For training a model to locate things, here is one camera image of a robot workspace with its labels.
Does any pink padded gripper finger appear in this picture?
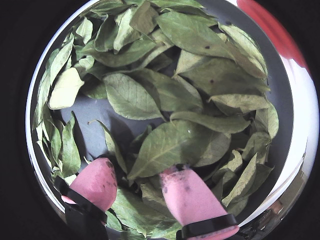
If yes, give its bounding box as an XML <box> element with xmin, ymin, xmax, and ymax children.
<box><xmin>159</xmin><ymin>164</ymin><xmax>240</xmax><ymax>240</ymax></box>
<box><xmin>53</xmin><ymin>157</ymin><xmax>118</xmax><ymax>240</ymax></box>

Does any round metal bowl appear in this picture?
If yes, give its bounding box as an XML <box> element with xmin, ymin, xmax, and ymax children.
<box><xmin>24</xmin><ymin>0</ymin><xmax>320</xmax><ymax>240</ymax></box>

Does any pale yellowish leaf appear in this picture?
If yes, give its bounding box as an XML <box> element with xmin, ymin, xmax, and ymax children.
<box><xmin>48</xmin><ymin>67</ymin><xmax>85</xmax><ymax>110</ymax></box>

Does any small green leaf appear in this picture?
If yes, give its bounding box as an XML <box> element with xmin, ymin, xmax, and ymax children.
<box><xmin>74</xmin><ymin>16</ymin><xmax>94</xmax><ymax>45</ymax></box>

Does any long green leaf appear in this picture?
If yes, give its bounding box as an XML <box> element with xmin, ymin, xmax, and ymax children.
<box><xmin>82</xmin><ymin>38</ymin><xmax>163</xmax><ymax>68</ymax></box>

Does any narrow green leaf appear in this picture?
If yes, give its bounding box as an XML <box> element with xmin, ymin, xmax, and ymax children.
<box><xmin>169</xmin><ymin>111</ymin><xmax>251</xmax><ymax>135</ymax></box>

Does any large green leaf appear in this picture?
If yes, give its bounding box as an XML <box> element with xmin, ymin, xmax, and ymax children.
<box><xmin>102</xmin><ymin>72</ymin><xmax>166</xmax><ymax>121</ymax></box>
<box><xmin>127</xmin><ymin>119</ymin><xmax>232</xmax><ymax>180</ymax></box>
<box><xmin>155</xmin><ymin>11</ymin><xmax>236</xmax><ymax>60</ymax></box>
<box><xmin>174</xmin><ymin>57</ymin><xmax>271</xmax><ymax>97</ymax></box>
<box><xmin>129</xmin><ymin>68</ymin><xmax>204</xmax><ymax>113</ymax></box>

